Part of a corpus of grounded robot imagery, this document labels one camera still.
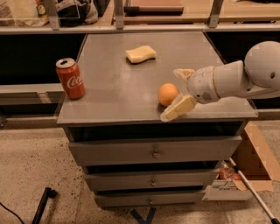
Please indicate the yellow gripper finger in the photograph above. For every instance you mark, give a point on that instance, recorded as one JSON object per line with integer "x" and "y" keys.
{"x": 179, "y": 106}
{"x": 183, "y": 74}

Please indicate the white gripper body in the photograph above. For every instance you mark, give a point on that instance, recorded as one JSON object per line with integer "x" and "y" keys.
{"x": 200, "y": 84}

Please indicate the orange fruit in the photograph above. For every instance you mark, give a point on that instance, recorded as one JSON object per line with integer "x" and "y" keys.
{"x": 167, "y": 93}

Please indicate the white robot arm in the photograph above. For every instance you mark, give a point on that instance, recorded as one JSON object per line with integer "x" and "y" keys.
{"x": 256, "y": 77}

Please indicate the yellow sponge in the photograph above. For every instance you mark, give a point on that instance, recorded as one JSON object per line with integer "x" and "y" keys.
{"x": 140, "y": 54}

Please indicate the top grey drawer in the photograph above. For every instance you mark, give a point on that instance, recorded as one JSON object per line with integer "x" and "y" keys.
{"x": 151, "y": 151}

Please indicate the grey drawer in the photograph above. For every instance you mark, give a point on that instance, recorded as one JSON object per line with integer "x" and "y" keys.
{"x": 151, "y": 151}
{"x": 150, "y": 179}
{"x": 148, "y": 198}

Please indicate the middle grey drawer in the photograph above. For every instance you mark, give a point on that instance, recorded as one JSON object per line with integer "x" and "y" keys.
{"x": 150, "y": 179}

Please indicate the grey drawer cabinet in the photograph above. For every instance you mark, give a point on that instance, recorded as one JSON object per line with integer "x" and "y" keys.
{"x": 121, "y": 99}

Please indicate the red snack packet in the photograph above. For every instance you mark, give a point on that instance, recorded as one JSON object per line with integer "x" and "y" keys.
{"x": 227, "y": 172}

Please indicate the cardboard box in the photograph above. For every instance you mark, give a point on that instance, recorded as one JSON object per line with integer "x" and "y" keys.
{"x": 256, "y": 161}

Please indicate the red Coca-Cola can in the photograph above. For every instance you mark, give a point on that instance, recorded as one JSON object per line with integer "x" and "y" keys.
{"x": 70, "y": 78}

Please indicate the bottom grey drawer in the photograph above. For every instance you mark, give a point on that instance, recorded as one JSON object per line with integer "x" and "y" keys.
{"x": 148, "y": 198}

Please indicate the grey black bag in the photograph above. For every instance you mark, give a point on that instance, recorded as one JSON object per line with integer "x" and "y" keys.
{"x": 76, "y": 12}

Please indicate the white stick with black tip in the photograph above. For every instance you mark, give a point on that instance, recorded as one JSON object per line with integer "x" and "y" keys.
{"x": 272, "y": 217}

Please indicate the black tool on floor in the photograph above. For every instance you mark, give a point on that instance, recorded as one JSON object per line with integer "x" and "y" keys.
{"x": 48, "y": 193}

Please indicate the metal railing frame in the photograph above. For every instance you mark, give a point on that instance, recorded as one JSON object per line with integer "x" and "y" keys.
{"x": 41, "y": 17}

